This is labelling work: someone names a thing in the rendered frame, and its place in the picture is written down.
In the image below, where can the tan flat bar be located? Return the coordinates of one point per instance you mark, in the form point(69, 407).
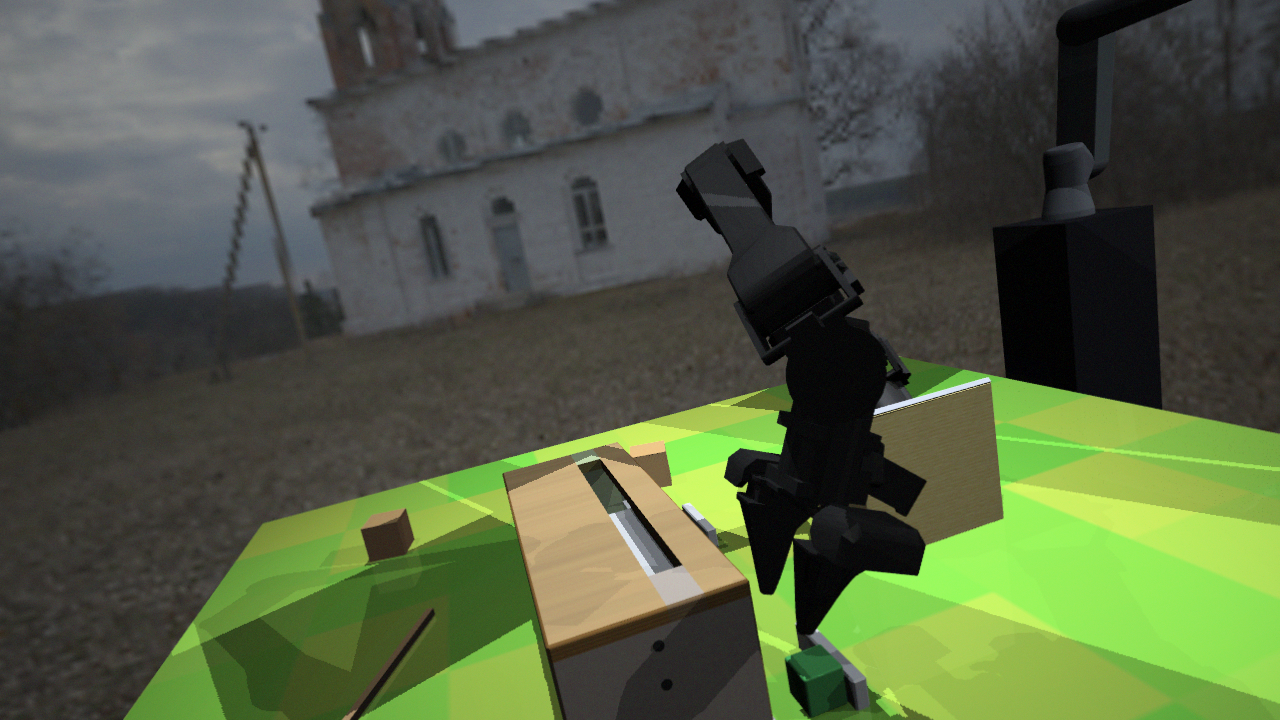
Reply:
point(379, 680)

